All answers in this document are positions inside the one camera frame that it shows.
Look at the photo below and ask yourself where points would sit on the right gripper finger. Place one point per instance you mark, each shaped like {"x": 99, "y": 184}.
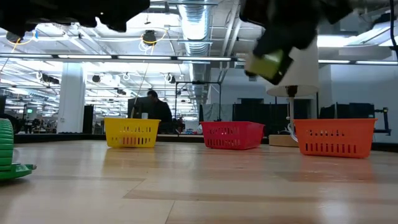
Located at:
{"x": 285, "y": 67}
{"x": 270, "y": 43}

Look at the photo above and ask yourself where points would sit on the green and white charger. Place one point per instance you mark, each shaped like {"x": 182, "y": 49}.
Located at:
{"x": 267, "y": 65}

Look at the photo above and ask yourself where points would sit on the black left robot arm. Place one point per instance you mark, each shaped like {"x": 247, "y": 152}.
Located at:
{"x": 46, "y": 12}

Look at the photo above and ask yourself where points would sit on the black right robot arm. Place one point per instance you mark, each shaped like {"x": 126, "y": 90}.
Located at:
{"x": 335, "y": 9}

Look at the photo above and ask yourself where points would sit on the white shade table lamp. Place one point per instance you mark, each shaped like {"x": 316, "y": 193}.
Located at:
{"x": 304, "y": 71}

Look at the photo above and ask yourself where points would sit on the black room divider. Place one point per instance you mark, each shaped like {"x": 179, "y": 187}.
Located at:
{"x": 264, "y": 112}
{"x": 348, "y": 110}

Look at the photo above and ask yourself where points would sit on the long ceiling light strip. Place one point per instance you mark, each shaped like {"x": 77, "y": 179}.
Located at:
{"x": 140, "y": 57}

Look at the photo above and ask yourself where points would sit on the grey curtain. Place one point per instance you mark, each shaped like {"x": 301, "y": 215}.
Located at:
{"x": 217, "y": 112}

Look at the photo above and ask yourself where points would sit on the red plastic basket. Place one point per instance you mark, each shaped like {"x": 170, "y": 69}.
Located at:
{"x": 233, "y": 135}

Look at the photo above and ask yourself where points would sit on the orange plastic basket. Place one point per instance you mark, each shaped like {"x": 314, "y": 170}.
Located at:
{"x": 335, "y": 137}

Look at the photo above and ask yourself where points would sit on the black monitor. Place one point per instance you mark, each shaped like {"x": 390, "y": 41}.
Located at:
{"x": 136, "y": 107}

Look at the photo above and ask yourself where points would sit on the white column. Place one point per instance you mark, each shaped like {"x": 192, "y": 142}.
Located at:
{"x": 71, "y": 99}

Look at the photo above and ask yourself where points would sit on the person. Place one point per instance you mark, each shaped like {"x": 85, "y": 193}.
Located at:
{"x": 160, "y": 110}

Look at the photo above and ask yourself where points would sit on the white cup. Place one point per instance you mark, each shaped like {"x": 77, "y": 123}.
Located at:
{"x": 145, "y": 115}

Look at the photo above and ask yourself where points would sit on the tall black cabinet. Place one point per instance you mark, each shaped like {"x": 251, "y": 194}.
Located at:
{"x": 88, "y": 117}

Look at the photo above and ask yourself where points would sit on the yellow plastic basket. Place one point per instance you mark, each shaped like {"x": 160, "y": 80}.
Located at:
{"x": 132, "y": 132}

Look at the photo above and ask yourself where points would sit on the black ceiling camera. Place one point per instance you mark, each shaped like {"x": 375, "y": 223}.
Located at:
{"x": 13, "y": 36}
{"x": 150, "y": 36}

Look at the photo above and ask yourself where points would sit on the silver ventilation duct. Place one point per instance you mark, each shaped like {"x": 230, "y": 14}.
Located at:
{"x": 196, "y": 25}

